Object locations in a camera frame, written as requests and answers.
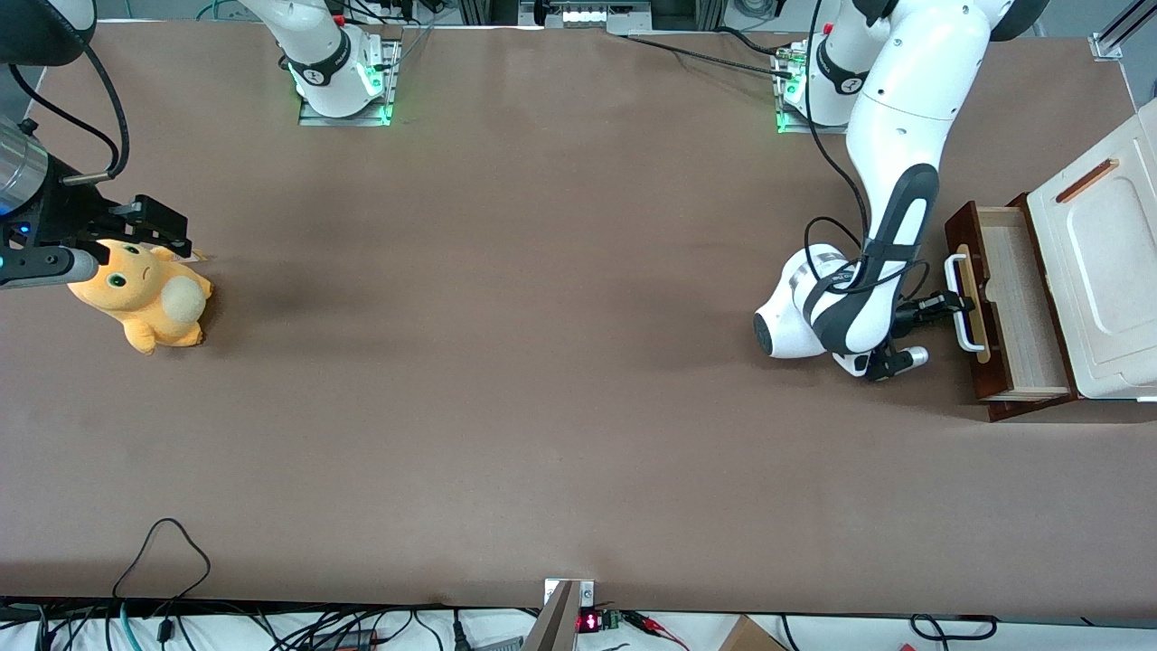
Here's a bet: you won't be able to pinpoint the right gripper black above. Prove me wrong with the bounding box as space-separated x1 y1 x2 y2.
0 156 194 261

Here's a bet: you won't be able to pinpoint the grey wedge post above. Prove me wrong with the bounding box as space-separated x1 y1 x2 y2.
522 581 577 651

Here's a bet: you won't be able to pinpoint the orange plush toy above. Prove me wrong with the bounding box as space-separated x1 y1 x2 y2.
68 237 215 355

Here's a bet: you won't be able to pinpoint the red clip wires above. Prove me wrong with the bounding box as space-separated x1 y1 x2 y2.
624 610 692 650

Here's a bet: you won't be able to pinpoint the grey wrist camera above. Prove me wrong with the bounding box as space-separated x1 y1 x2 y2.
0 246 100 290
863 345 930 381

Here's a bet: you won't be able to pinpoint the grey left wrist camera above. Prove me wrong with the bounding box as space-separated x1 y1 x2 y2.
863 345 930 381

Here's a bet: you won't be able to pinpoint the brown cardboard piece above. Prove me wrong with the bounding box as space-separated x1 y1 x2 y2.
719 615 789 651

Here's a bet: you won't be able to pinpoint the small metal edge bracket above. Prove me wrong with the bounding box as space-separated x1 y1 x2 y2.
542 579 597 616

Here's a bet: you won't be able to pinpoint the white drawer handle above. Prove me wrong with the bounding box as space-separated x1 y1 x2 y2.
944 255 988 354

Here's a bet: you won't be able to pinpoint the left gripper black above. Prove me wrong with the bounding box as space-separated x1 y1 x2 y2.
895 289 975 331

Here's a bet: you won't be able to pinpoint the white cabinet top box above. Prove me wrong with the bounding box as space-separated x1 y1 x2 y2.
1026 98 1157 401

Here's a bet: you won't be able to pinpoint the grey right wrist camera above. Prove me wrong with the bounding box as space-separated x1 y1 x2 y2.
0 246 100 290

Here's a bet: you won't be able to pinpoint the long black table cable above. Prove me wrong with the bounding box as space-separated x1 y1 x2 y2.
619 32 801 82

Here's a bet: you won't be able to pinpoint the black flat loop cable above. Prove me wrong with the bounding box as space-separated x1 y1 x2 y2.
908 613 1000 645

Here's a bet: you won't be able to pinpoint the copper bar handle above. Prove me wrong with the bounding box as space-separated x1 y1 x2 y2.
1056 158 1120 204

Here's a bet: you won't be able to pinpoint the light wooden handle backplate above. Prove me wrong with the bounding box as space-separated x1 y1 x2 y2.
956 244 992 364

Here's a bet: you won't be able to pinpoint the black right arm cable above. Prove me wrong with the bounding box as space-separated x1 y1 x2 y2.
7 41 132 186

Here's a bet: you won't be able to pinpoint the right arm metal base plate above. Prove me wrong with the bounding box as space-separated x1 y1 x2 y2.
298 36 403 127

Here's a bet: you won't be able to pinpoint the white power strip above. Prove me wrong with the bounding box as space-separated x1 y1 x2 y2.
541 0 654 30

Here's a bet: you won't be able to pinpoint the black looped cable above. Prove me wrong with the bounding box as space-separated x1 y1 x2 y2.
111 517 212 605

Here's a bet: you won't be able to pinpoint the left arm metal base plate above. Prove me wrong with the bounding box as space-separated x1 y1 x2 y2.
776 41 873 137

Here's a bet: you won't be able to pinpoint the aluminium profile bracket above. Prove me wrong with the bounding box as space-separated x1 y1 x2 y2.
1089 0 1157 62

